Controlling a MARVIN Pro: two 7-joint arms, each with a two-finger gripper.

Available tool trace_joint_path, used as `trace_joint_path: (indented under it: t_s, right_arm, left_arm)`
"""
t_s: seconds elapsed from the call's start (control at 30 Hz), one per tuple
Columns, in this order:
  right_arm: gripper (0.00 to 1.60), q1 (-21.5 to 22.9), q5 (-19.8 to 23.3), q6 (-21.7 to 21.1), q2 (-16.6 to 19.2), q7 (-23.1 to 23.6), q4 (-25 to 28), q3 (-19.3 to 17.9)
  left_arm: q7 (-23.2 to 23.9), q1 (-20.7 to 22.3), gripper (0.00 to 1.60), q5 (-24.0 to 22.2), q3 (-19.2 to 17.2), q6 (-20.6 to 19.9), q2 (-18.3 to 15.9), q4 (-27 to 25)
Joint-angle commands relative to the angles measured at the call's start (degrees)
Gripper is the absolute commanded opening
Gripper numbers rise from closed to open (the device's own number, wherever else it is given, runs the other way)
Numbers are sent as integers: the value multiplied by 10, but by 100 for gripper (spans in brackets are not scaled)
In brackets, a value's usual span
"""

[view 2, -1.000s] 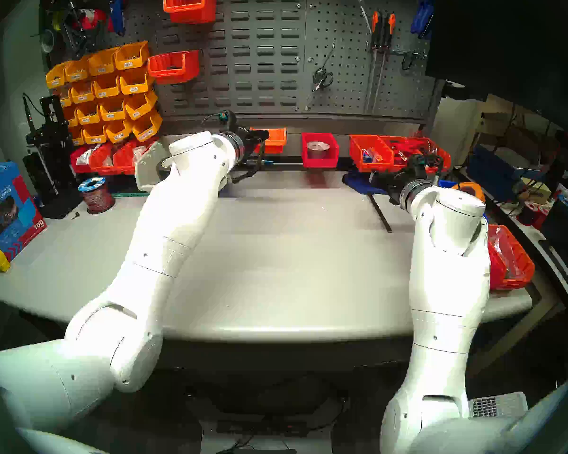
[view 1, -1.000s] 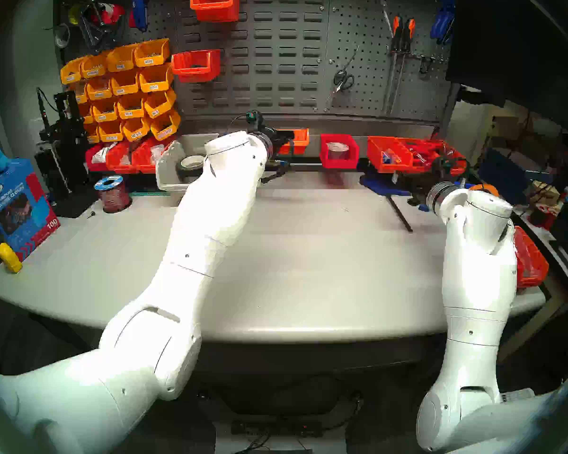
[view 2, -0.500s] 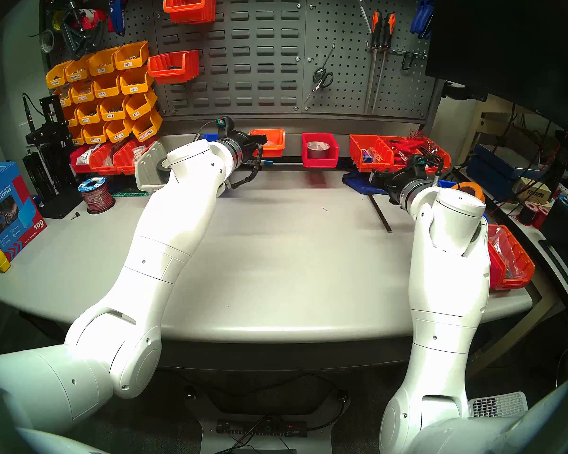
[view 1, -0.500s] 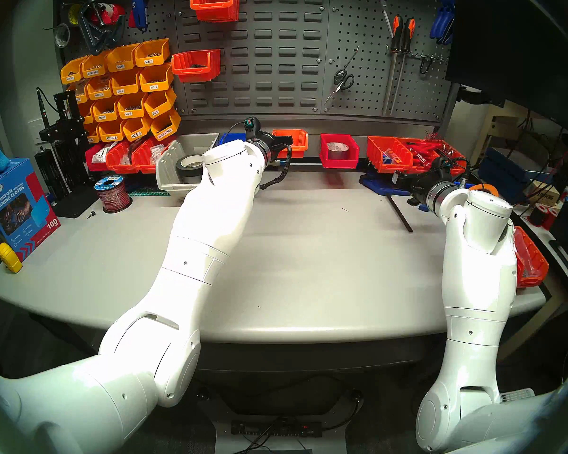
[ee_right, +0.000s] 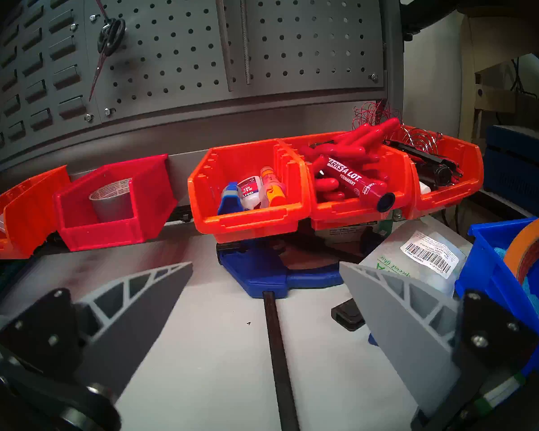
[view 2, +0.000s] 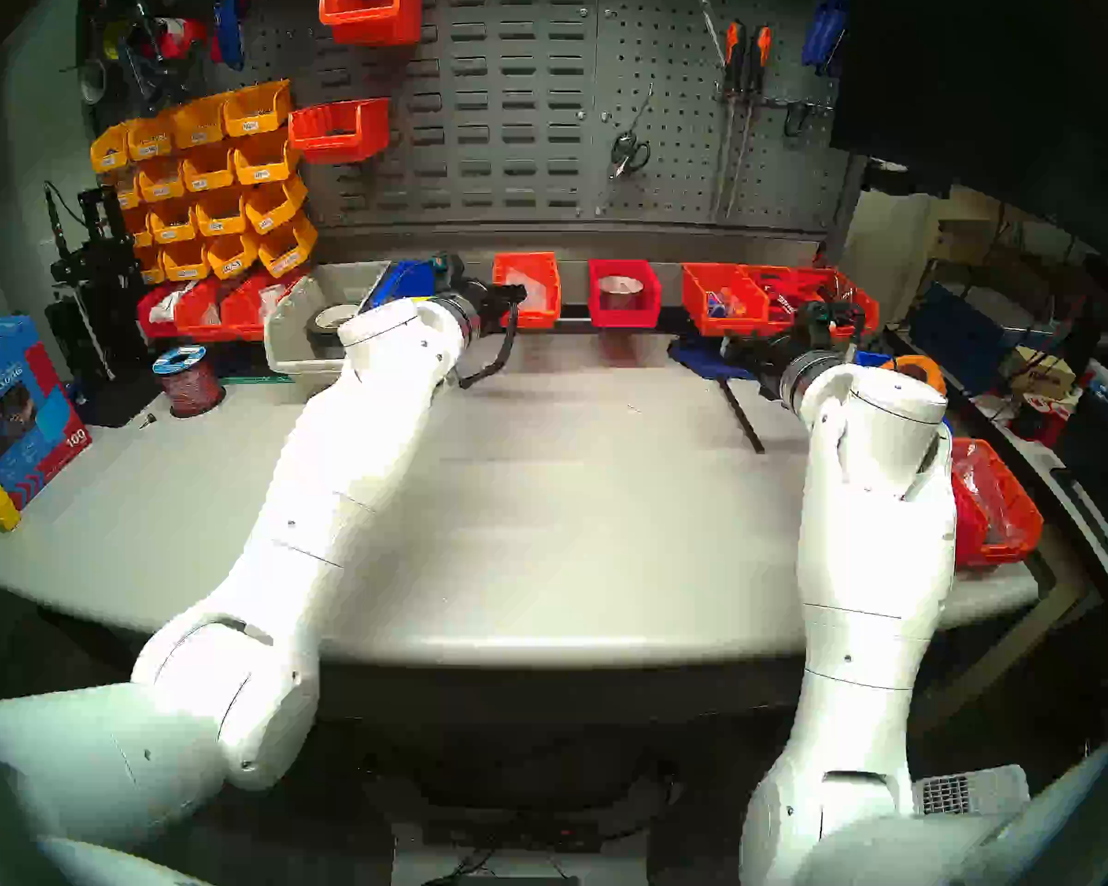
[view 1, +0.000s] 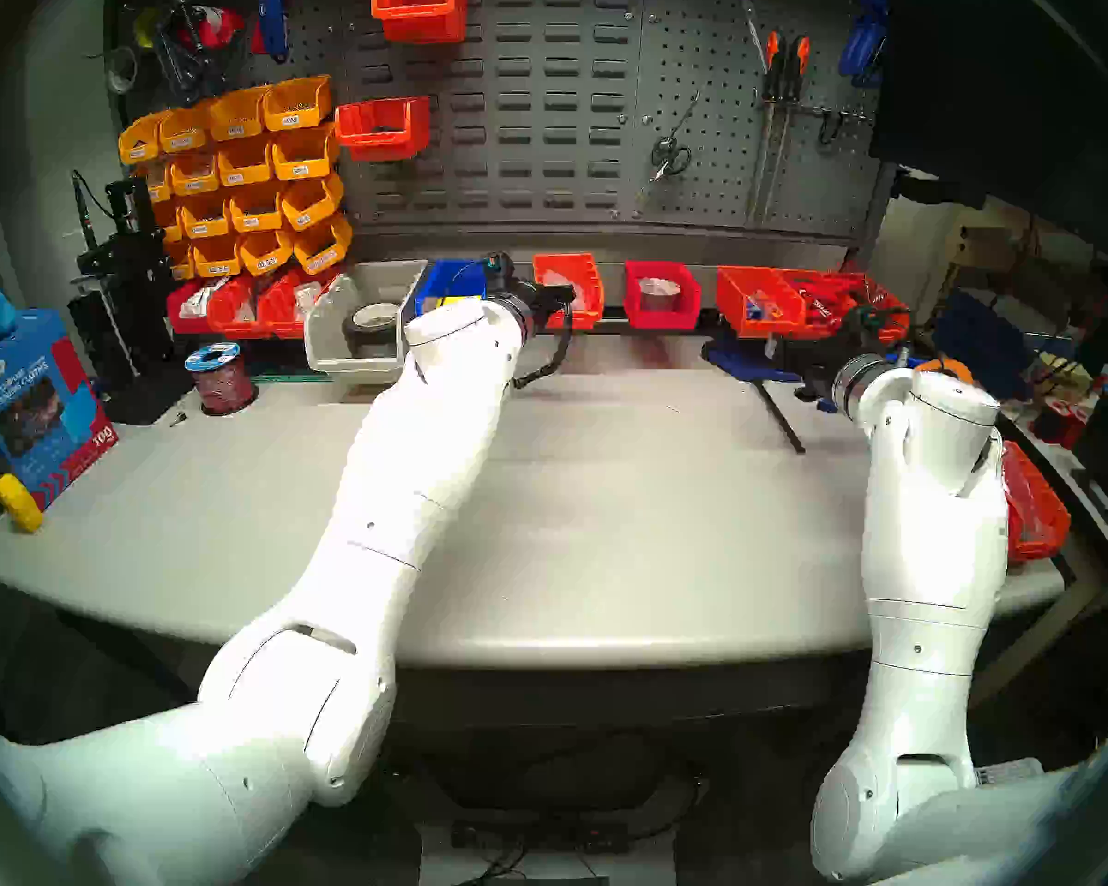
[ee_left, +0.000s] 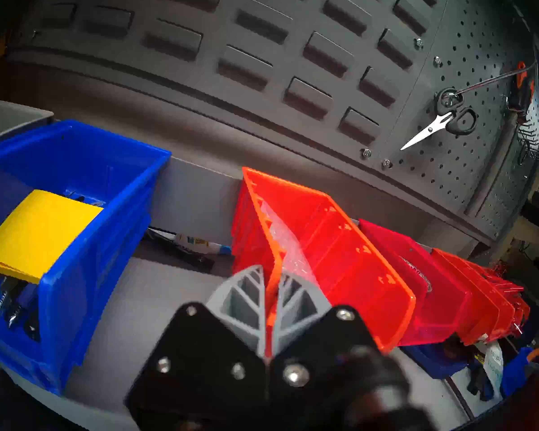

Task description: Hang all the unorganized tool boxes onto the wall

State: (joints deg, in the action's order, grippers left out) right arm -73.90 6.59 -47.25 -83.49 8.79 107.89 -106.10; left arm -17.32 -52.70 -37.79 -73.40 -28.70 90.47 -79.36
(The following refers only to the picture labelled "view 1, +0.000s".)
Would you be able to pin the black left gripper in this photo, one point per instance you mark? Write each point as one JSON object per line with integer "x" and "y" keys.
{"x": 540, "y": 307}

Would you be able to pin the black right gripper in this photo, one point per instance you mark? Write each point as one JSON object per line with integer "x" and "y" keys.
{"x": 822, "y": 388}

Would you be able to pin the clear bag of screws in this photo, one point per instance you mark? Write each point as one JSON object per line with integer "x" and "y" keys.
{"x": 563, "y": 280}

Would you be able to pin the orange-red bin holding screw bag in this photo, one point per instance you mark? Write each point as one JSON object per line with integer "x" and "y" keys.
{"x": 586, "y": 317}

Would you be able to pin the silver tape roll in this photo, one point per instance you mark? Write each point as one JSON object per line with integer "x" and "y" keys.
{"x": 660, "y": 300}

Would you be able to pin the red bin holding tape roll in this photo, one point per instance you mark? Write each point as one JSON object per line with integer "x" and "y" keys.
{"x": 662, "y": 318}

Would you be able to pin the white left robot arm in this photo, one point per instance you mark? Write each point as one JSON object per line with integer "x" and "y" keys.
{"x": 406, "y": 487}

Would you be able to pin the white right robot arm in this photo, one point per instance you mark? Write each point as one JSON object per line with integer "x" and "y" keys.
{"x": 933, "y": 524}

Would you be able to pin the black flat metal bar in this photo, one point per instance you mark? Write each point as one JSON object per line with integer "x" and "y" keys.
{"x": 780, "y": 418}

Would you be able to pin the orange-red bin with red tools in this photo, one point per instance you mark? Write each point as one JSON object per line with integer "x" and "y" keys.
{"x": 817, "y": 330}

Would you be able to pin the small blue white packet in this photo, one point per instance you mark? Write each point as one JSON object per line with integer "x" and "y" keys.
{"x": 762, "y": 310}

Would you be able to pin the yellow sticky note pad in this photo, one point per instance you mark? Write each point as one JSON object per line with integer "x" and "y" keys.
{"x": 462, "y": 300}

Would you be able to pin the large blue plastic bin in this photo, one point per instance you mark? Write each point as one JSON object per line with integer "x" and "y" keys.
{"x": 452, "y": 280}

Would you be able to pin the orange-red bin with blue packet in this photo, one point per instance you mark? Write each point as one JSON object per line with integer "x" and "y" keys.
{"x": 734, "y": 293}

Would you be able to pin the orange tape roll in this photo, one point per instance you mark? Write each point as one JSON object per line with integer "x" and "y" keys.
{"x": 956, "y": 367}

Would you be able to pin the dark blue crate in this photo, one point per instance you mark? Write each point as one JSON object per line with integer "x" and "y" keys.
{"x": 979, "y": 340}

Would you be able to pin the grey pegboard panel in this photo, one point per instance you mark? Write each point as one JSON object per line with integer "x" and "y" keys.
{"x": 319, "y": 26}
{"x": 720, "y": 155}

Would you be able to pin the black tape roll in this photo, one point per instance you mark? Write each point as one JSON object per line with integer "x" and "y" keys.
{"x": 355, "y": 335}

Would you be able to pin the crumpled clear plastic bag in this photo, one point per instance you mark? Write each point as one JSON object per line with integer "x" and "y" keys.
{"x": 1029, "y": 506}

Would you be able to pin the grey plastic bin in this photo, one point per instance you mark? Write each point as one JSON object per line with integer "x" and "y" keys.
{"x": 328, "y": 340}

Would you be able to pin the brown cardboard box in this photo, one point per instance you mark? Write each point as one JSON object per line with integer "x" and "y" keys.
{"x": 1062, "y": 381}

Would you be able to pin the yellow plastic screw bin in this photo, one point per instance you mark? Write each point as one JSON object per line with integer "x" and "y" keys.
{"x": 307, "y": 215}
{"x": 182, "y": 268}
{"x": 215, "y": 267}
{"x": 264, "y": 263}
{"x": 140, "y": 146}
{"x": 300, "y": 166}
{"x": 168, "y": 229}
{"x": 321, "y": 258}
{"x": 194, "y": 181}
{"x": 254, "y": 218}
{"x": 243, "y": 173}
{"x": 235, "y": 125}
{"x": 183, "y": 139}
{"x": 157, "y": 187}
{"x": 205, "y": 226}
{"x": 294, "y": 116}

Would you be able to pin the small clear parts bag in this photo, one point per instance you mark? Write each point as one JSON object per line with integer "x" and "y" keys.
{"x": 307, "y": 300}

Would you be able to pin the black pegboard hook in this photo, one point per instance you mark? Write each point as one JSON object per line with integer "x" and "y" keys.
{"x": 828, "y": 127}

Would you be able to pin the orange-red bin with plastic bag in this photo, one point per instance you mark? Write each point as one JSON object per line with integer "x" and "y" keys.
{"x": 1053, "y": 524}

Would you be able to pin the small red parts bin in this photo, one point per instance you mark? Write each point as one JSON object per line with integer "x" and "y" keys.
{"x": 277, "y": 319}
{"x": 185, "y": 325}
{"x": 231, "y": 323}

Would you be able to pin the green cutting mat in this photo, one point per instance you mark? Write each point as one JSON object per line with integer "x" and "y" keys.
{"x": 282, "y": 375}

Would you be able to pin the blue spring clamps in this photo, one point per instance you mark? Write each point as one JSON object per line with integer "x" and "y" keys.
{"x": 863, "y": 44}

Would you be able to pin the black monitor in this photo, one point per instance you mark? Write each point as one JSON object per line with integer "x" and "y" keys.
{"x": 1006, "y": 81}

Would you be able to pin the white paper packet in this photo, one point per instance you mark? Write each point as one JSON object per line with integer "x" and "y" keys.
{"x": 198, "y": 300}

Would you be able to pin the white grille device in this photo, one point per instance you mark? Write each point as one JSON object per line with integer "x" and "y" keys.
{"x": 1011, "y": 772}

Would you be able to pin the black metal stand device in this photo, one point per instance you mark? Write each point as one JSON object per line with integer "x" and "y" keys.
{"x": 129, "y": 252}

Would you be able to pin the black and red clamp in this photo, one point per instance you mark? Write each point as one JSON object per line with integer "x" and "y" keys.
{"x": 180, "y": 63}

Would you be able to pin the grey hanging tape roll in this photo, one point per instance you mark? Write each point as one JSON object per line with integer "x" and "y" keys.
{"x": 108, "y": 70}

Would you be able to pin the black power strip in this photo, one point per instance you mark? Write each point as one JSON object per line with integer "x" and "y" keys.
{"x": 535, "y": 836}

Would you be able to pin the blue cleaning cloths box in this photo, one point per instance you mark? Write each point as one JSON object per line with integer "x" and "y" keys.
{"x": 28, "y": 413}

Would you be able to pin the yellow plastic bottle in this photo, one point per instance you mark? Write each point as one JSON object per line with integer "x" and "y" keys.
{"x": 18, "y": 506}

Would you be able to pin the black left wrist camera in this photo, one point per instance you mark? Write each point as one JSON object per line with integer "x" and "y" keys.
{"x": 499, "y": 270}

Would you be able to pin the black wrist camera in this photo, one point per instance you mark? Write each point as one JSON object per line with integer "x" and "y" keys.
{"x": 866, "y": 323}
{"x": 499, "y": 270}

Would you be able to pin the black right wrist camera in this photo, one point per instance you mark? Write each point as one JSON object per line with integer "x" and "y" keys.
{"x": 866, "y": 323}

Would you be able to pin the grey louvred wall panel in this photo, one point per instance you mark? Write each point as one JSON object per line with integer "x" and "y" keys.
{"x": 535, "y": 81}

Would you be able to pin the empty orange-red wall bin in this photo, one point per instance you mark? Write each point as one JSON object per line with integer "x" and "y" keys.
{"x": 420, "y": 21}
{"x": 383, "y": 141}

